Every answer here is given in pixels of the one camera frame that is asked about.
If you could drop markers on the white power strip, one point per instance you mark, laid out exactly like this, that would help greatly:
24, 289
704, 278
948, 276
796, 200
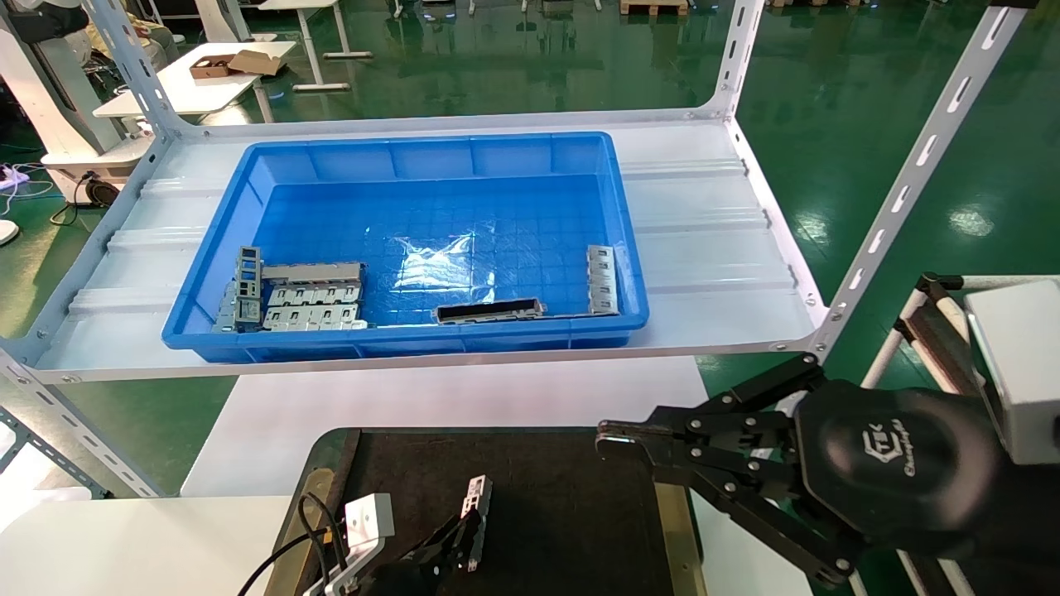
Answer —
15, 175

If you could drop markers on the blue plastic bin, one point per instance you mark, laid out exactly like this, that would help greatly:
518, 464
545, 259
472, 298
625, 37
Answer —
431, 190

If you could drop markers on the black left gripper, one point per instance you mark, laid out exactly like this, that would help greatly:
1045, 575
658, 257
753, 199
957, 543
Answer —
406, 579

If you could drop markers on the wooden pallet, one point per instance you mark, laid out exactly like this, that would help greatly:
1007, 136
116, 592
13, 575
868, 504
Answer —
654, 7

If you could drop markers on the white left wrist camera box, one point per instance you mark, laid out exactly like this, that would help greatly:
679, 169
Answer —
368, 521

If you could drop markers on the black container with tan rim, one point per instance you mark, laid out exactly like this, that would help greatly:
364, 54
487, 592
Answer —
563, 513

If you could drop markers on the person in yellow suit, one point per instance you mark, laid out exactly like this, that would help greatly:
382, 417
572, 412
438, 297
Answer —
132, 41

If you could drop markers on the long dark metal bracket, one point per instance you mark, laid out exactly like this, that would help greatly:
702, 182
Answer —
489, 311

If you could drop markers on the white workshop table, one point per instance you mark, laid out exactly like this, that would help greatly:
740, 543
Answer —
190, 91
315, 41

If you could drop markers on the clear plastic film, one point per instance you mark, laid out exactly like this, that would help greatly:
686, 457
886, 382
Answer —
431, 265

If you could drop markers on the pipe frame cart black mats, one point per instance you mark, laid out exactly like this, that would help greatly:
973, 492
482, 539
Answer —
932, 331

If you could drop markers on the white metal shelf rack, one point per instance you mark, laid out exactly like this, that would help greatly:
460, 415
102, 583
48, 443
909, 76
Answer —
712, 248

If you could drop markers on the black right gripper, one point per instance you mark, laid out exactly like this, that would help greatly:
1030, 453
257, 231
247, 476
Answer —
894, 459

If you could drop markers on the open cardboard box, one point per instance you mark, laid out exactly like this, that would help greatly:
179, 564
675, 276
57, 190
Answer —
228, 64

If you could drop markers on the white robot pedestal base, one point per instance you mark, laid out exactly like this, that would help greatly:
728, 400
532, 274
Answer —
50, 91

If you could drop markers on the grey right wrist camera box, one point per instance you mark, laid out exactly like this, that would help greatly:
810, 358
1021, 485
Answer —
1023, 364

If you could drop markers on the grey metal shield part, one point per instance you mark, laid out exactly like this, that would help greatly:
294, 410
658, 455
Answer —
225, 310
315, 295
315, 273
315, 318
479, 495
603, 281

